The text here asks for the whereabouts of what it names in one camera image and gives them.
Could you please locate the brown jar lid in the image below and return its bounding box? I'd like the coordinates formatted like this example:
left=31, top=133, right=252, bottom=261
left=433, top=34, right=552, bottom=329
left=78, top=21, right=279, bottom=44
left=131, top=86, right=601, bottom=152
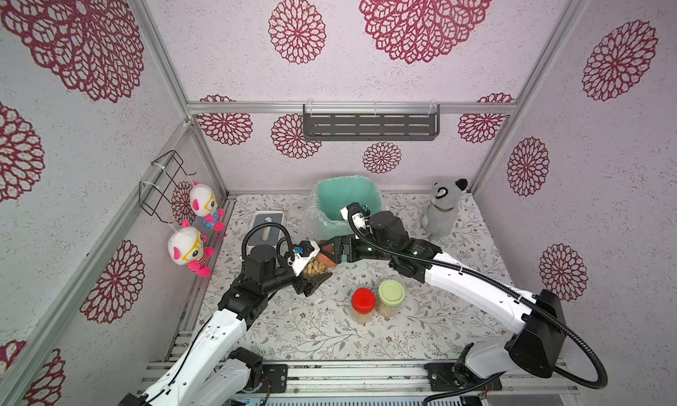
left=317, top=246, right=338, bottom=268

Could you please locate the glass jar of peanuts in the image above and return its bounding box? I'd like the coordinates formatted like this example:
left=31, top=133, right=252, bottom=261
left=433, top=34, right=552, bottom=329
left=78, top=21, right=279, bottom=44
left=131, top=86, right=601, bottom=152
left=301, top=255, right=333, bottom=278

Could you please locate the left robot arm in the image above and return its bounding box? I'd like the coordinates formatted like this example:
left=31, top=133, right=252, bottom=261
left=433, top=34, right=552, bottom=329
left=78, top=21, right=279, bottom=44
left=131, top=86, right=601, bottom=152
left=120, top=240, right=336, bottom=405

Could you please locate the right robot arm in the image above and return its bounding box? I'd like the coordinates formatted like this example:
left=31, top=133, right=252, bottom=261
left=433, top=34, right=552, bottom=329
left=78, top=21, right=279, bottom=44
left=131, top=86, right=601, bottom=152
left=319, top=208, right=569, bottom=388

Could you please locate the green trash bin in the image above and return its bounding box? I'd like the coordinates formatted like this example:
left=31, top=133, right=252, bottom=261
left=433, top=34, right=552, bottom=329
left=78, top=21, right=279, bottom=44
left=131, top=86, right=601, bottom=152
left=316, top=175, right=383, bottom=240

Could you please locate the red lidded peanut jar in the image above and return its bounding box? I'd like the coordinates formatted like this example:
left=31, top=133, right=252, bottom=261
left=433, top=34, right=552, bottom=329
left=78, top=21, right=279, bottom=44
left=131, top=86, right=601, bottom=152
left=349, top=288, right=376, bottom=325

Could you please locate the green lidded peanut jar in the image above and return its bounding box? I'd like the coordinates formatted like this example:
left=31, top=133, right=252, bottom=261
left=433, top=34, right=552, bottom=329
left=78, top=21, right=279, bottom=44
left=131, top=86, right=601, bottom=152
left=376, top=279, right=405, bottom=319

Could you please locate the grey plush dog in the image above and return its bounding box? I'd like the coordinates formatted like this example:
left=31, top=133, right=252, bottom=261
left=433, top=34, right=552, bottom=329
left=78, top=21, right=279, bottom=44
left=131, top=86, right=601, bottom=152
left=421, top=178, right=468, bottom=238

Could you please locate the upper pink white plush doll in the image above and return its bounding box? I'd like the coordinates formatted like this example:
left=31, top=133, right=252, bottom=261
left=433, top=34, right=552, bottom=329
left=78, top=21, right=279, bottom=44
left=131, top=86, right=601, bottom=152
left=189, top=182, right=226, bottom=231

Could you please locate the pink white plush doll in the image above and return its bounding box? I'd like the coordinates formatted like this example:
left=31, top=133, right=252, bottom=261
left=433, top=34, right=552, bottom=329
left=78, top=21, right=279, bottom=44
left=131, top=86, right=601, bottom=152
left=189, top=182, right=226, bottom=231
left=167, top=220, right=214, bottom=277

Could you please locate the lower pink white plush doll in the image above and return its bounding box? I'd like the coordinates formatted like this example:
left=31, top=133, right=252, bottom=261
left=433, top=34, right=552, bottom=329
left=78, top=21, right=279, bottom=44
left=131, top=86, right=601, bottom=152
left=167, top=220, right=214, bottom=277

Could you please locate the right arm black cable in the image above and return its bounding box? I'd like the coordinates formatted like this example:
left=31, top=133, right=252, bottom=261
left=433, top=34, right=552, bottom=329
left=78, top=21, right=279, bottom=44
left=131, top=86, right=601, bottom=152
left=346, top=207, right=609, bottom=406

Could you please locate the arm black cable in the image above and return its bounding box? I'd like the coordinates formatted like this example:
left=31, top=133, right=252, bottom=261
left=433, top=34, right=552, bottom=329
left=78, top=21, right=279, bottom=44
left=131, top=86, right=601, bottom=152
left=346, top=207, right=609, bottom=406
left=242, top=222, right=294, bottom=264

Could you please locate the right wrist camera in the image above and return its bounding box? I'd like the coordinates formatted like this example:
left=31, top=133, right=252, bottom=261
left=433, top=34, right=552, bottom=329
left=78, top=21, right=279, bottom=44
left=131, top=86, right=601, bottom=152
left=340, top=202, right=370, bottom=233

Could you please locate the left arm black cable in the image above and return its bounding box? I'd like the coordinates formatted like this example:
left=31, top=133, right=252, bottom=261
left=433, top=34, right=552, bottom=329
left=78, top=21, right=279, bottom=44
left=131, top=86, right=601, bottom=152
left=242, top=222, right=294, bottom=264

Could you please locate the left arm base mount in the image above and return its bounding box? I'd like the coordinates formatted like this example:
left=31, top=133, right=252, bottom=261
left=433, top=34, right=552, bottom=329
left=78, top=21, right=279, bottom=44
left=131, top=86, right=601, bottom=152
left=227, top=347, right=289, bottom=394

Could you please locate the aluminium rail frame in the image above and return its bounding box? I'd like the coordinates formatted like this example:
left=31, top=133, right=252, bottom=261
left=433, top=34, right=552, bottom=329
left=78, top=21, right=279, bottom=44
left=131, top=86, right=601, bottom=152
left=134, top=359, right=580, bottom=406

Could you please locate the grey wall shelf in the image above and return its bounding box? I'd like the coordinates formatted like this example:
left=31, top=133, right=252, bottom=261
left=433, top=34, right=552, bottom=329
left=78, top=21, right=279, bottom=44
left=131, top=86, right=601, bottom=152
left=301, top=104, right=440, bottom=141

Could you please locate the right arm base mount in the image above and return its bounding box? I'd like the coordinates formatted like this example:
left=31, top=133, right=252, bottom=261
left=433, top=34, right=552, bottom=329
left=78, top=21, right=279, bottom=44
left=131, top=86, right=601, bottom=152
left=423, top=343, right=502, bottom=393

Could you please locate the black wire basket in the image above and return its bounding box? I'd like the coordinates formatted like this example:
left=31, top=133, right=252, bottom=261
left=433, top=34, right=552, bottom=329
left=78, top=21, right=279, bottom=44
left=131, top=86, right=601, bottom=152
left=137, top=150, right=195, bottom=224

